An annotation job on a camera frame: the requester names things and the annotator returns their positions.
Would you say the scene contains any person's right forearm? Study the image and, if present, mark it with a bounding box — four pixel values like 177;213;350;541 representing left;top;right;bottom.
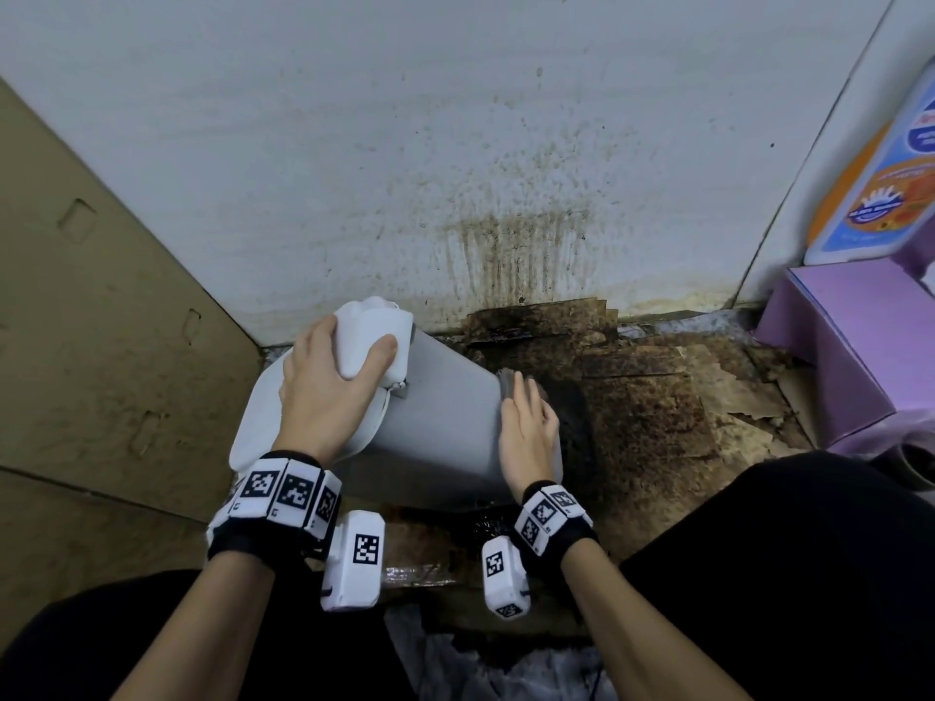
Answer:
560;539;754;701

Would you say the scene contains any purple cardboard display box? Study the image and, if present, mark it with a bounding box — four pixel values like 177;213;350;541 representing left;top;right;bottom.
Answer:
754;218;935;461

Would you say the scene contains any person's right hand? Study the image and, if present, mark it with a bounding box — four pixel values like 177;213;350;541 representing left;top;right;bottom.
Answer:
498;370;562;504

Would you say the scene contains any person's black clothing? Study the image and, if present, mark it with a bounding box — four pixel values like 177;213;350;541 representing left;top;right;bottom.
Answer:
0;450;935;701

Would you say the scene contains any dark drink cup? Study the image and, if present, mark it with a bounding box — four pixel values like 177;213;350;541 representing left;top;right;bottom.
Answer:
887;441;935;490

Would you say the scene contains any stained brown cardboard sheet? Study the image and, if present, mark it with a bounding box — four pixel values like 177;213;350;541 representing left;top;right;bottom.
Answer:
350;298;812;636

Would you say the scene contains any person's left forearm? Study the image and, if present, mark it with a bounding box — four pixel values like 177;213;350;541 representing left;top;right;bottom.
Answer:
109;550;278;701

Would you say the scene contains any person's left hand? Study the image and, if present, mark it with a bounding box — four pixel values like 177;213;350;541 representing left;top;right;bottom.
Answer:
271;314;399;468

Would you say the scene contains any white bottle blue orange label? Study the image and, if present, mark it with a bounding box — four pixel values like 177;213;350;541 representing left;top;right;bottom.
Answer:
803;57;935;268

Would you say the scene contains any brown cardboard panel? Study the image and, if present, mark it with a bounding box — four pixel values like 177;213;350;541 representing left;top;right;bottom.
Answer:
0;76;263;650

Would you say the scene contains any white lidded trash bin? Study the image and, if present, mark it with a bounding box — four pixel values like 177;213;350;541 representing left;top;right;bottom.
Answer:
206;296;564;548

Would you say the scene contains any right wrist marker band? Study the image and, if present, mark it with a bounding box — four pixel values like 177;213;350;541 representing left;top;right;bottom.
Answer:
480;479;600;621

